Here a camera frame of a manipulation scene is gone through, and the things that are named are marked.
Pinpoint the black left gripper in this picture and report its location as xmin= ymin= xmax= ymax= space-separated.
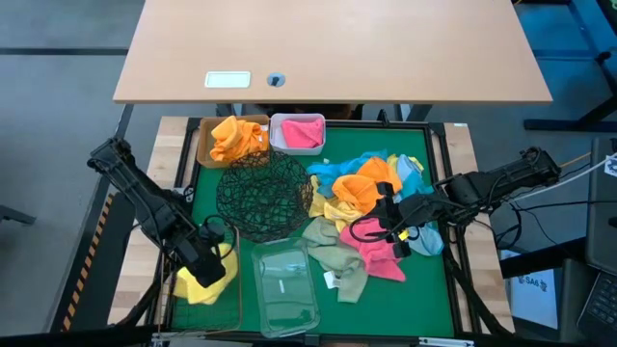
xmin=185 ymin=224 xmax=228 ymax=289

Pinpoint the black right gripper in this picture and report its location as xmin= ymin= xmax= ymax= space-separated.
xmin=375 ymin=181 xmax=438 ymax=260

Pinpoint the yellow microfiber towel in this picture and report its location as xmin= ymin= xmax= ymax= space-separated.
xmin=172 ymin=242 xmax=240 ymax=307
xmin=385 ymin=152 xmax=425 ymax=174
xmin=308 ymin=174 xmax=365 ymax=234

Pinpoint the pink microfiber towel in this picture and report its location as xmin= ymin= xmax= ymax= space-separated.
xmin=281 ymin=118 xmax=325 ymax=149
xmin=338 ymin=217 xmax=408 ymax=283

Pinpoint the turquoise microfiber towel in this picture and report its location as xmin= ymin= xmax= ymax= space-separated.
xmin=306 ymin=148 xmax=389 ymax=199
xmin=403 ymin=171 xmax=439 ymax=200

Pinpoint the light blue microfiber towel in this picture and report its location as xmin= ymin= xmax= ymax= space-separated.
xmin=394 ymin=153 xmax=445 ymax=257

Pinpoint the orange microfiber towel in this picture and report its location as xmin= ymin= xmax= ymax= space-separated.
xmin=209 ymin=115 xmax=270 ymax=163
xmin=331 ymin=156 xmax=404 ymax=216

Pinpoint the sage towel with green hem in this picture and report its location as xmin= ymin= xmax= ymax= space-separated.
xmin=302 ymin=216 xmax=370 ymax=305

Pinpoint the tan cardboard box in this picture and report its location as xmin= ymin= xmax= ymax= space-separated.
xmin=196 ymin=114 xmax=271 ymax=170

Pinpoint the yellow black hazard strip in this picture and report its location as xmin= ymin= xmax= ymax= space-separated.
xmin=61 ymin=192 xmax=116 ymax=334

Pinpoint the white plastic bin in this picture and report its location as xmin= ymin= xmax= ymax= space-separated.
xmin=268 ymin=112 xmax=327 ymax=157

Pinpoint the white labelled box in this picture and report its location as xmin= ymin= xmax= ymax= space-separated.
xmin=499 ymin=249 xmax=560 ymax=330

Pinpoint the white rectangular desk plate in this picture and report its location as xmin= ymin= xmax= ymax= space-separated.
xmin=203 ymin=70 xmax=253 ymax=90

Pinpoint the light wooden desk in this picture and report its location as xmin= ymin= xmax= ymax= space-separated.
xmin=112 ymin=0 xmax=554 ymax=105

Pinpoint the grey laptop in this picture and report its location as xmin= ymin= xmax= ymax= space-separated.
xmin=576 ymin=137 xmax=617 ymax=346

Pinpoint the rectangular metal wire basket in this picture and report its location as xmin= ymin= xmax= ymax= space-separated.
xmin=161 ymin=224 xmax=243 ymax=334

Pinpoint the black round wire basket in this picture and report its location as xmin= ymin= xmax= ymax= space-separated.
xmin=215 ymin=149 xmax=314 ymax=244

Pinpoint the black metal table frame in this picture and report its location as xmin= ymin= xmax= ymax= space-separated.
xmin=163 ymin=117 xmax=471 ymax=341

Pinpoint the white cable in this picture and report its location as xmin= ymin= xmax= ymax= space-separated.
xmin=510 ymin=152 xmax=617 ymax=203

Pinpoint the yellow cable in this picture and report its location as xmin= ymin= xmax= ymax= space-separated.
xmin=558 ymin=151 xmax=593 ymax=169

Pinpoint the black metal stand frame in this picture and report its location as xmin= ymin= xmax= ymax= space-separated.
xmin=523 ymin=0 xmax=617 ymax=134

